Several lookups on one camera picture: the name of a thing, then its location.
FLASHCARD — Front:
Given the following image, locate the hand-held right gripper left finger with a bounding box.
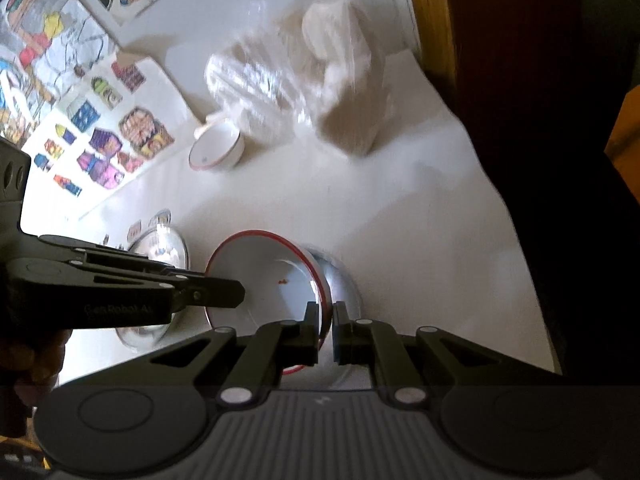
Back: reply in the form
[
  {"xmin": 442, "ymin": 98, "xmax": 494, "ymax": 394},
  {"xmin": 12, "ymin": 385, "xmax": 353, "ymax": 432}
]
[{"xmin": 115, "ymin": 301, "xmax": 321, "ymax": 407}]

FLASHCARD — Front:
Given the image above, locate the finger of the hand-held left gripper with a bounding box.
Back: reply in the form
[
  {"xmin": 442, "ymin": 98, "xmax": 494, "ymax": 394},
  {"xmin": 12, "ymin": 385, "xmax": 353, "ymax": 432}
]
[
  {"xmin": 37, "ymin": 234, "xmax": 207, "ymax": 279},
  {"xmin": 10, "ymin": 257, "xmax": 247, "ymax": 311}
]

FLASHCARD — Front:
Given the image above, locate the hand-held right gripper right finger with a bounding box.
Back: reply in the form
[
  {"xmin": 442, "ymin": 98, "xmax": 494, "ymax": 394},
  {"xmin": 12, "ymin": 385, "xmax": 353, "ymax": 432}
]
[{"xmin": 332, "ymin": 301, "xmax": 528, "ymax": 406}]

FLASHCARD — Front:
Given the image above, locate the deep steel plate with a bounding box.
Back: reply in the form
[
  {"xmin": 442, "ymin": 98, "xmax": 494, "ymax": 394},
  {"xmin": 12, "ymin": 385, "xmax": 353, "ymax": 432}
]
[{"xmin": 114, "ymin": 222, "xmax": 191, "ymax": 352}]

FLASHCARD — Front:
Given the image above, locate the white bowl with red rim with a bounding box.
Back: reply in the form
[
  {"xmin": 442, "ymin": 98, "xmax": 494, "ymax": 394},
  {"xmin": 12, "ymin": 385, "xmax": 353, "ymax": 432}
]
[
  {"xmin": 204, "ymin": 230, "xmax": 333, "ymax": 376},
  {"xmin": 188, "ymin": 119, "xmax": 246, "ymax": 173}
]

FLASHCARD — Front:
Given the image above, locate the steel bowl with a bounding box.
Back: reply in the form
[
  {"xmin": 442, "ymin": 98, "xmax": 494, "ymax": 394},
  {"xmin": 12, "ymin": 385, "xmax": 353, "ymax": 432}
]
[{"xmin": 280, "ymin": 247, "xmax": 363, "ymax": 392}]

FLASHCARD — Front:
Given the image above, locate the person's left hand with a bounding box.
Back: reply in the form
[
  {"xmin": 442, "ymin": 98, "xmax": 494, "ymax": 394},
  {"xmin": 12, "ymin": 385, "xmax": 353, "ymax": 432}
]
[{"xmin": 0, "ymin": 327, "xmax": 68, "ymax": 407}]

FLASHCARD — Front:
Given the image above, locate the drawing of colourful houses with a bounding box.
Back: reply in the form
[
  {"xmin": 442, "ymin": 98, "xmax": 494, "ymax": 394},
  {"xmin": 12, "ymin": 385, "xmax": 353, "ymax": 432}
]
[{"xmin": 20, "ymin": 52, "xmax": 203, "ymax": 221}]

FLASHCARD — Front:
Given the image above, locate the white printed cloth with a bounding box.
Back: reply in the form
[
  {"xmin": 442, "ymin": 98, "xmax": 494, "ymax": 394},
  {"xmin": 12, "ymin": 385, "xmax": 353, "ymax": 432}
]
[{"xmin": 50, "ymin": 50, "xmax": 567, "ymax": 392}]

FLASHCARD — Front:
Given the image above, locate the drawing of child with fan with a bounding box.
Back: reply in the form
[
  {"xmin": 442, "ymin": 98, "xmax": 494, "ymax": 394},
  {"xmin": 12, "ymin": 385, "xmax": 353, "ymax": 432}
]
[{"xmin": 0, "ymin": 0, "xmax": 122, "ymax": 147}]

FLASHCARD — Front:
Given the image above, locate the plastic bag of white rolls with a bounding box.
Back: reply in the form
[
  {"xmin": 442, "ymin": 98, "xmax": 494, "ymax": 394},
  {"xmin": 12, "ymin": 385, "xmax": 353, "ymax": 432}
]
[{"xmin": 204, "ymin": 0, "xmax": 394, "ymax": 158}]

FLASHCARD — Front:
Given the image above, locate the painting of orange dress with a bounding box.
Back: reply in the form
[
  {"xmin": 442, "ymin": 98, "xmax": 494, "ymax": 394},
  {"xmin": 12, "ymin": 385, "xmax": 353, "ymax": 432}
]
[{"xmin": 602, "ymin": 89, "xmax": 640, "ymax": 182}]

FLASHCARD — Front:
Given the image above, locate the wooden frame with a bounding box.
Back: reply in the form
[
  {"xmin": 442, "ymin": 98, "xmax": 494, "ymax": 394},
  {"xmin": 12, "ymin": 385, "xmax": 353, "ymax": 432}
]
[{"xmin": 400, "ymin": 0, "xmax": 586, "ymax": 126}]

